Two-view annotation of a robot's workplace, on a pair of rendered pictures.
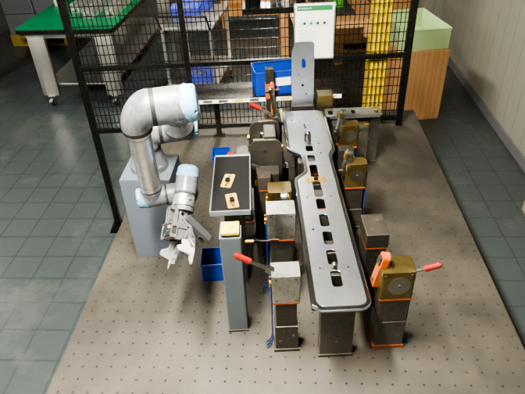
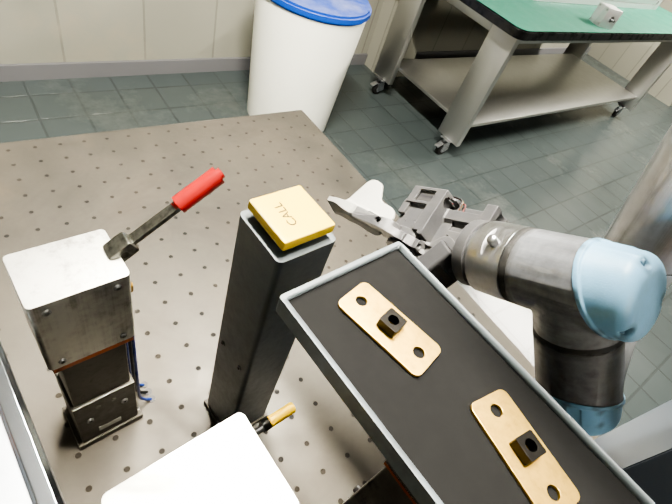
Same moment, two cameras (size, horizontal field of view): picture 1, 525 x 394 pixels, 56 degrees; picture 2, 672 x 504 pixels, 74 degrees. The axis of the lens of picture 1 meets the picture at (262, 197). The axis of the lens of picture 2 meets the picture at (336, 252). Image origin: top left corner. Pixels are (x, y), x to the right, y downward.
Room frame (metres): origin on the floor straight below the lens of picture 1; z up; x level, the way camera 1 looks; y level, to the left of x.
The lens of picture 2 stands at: (1.46, -0.11, 1.44)
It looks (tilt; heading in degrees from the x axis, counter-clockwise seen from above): 45 degrees down; 124
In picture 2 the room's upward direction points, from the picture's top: 23 degrees clockwise
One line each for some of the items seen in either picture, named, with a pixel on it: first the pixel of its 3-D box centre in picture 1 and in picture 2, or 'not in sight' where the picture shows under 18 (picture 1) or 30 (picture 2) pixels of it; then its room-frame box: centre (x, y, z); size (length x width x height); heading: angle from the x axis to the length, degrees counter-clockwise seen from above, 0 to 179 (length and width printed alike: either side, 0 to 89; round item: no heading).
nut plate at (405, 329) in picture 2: (232, 199); (390, 323); (1.38, 0.10, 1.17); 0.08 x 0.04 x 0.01; 9
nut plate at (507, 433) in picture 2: (227, 180); (526, 448); (1.51, 0.12, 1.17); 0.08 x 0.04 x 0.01; 169
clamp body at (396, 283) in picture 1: (394, 304); not in sight; (1.14, -0.43, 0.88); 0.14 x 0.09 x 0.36; 90
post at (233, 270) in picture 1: (234, 281); (255, 342); (1.24, 0.11, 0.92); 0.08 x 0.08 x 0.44; 0
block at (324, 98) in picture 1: (323, 123); not in sight; (2.47, -0.36, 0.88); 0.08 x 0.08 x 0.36; 0
